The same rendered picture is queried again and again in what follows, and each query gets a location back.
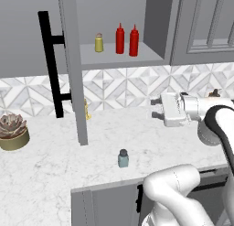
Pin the dark brown soap dispenser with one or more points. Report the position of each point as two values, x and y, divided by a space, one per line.
215 93

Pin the closed grey wall cabinet door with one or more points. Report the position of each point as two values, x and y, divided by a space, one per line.
204 25

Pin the blue-grey shaker with dark cap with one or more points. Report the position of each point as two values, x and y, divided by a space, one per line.
123 161

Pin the dark grey dishwasher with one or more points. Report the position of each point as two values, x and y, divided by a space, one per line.
210 190

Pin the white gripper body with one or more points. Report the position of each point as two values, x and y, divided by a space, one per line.
173 110

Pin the grey open wall cabinet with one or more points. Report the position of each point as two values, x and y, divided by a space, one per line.
122 57

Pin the yellow shaker with brown cap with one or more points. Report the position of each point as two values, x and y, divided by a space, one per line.
99 44

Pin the open grey wall cabinet door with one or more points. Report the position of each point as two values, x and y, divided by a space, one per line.
30 31

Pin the grey base cabinet door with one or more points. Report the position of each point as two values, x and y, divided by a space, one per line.
106 205

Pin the yellow condiment bottle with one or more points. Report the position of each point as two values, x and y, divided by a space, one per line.
87 112

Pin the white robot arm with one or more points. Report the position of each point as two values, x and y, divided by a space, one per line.
170 187

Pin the red condiment bottle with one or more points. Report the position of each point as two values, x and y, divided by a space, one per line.
134 42
120 40

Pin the succulent in olive pot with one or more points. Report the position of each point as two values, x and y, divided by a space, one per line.
13 133

